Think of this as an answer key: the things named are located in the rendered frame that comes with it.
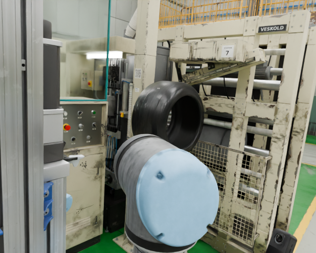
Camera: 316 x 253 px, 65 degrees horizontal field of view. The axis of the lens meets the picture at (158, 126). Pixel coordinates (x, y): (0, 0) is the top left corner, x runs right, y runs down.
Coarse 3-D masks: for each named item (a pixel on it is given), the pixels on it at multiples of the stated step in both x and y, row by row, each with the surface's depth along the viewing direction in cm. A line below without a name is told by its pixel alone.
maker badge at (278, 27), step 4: (284, 24) 174; (260, 28) 186; (264, 28) 184; (268, 28) 182; (272, 28) 180; (276, 28) 178; (280, 28) 176; (284, 28) 174; (260, 32) 186; (264, 32) 184
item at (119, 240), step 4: (120, 236) 233; (116, 240) 227; (120, 240) 227; (120, 244) 222; (128, 244) 222; (124, 248) 217; (128, 248) 217; (132, 248) 218; (128, 252) 213; (132, 252) 213
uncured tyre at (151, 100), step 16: (144, 96) 173; (160, 96) 165; (176, 96) 168; (192, 96) 180; (144, 112) 167; (160, 112) 162; (176, 112) 214; (192, 112) 207; (144, 128) 168; (160, 128) 163; (176, 128) 216; (192, 128) 208; (176, 144) 208; (192, 144) 191
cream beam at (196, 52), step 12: (180, 48) 200; (192, 48) 192; (204, 48) 184; (216, 48) 178; (240, 48) 170; (252, 48) 183; (180, 60) 201; (192, 60) 193; (204, 60) 186; (216, 60) 179; (228, 60) 172; (240, 60) 173
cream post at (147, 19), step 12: (144, 0) 187; (156, 0) 190; (144, 12) 188; (156, 12) 192; (144, 24) 189; (156, 24) 194; (144, 36) 190; (156, 36) 197; (144, 48) 191; (144, 60) 192; (144, 72) 194; (144, 84) 197; (132, 96) 205; (132, 108) 206
